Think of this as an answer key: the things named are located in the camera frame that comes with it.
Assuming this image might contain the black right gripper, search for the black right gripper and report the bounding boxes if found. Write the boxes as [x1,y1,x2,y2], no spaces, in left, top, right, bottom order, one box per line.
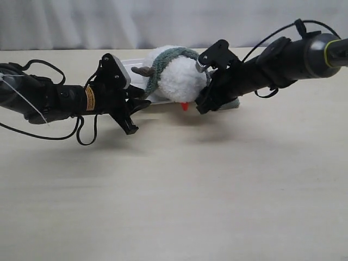
[195,64,242,114]

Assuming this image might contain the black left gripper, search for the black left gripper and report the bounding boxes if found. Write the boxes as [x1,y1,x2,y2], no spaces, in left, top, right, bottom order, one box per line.
[84,53,151,135]

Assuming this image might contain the green fluffy scarf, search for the green fluffy scarf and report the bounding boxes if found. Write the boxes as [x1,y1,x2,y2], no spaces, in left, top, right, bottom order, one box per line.
[141,46,240,111]

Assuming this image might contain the white plush snowman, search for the white plush snowman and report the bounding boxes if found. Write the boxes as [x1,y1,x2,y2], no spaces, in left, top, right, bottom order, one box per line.
[130,45,212,112]

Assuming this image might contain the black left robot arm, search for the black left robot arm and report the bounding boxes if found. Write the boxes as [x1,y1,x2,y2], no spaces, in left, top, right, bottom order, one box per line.
[1,53,152,135]

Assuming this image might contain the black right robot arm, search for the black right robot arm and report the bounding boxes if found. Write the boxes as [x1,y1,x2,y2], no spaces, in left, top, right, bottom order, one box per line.
[195,32,347,114]

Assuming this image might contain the white plastic tray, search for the white plastic tray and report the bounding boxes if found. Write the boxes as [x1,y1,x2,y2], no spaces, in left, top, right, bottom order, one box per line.
[121,56,180,105]

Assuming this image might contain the white backdrop curtain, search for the white backdrop curtain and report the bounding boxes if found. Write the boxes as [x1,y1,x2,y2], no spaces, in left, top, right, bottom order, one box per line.
[1,1,347,51]

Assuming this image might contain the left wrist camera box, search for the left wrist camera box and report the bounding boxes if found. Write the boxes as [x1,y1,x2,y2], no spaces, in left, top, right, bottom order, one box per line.
[111,54,131,90]

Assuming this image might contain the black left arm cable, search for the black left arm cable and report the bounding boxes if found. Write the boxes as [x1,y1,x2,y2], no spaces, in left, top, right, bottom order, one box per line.
[0,59,99,145]

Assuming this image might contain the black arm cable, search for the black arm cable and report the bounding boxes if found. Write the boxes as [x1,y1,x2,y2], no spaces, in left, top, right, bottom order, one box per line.
[0,59,99,145]
[241,18,342,99]

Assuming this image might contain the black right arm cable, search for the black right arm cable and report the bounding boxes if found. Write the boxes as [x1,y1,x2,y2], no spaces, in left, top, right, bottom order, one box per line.
[241,18,342,99]

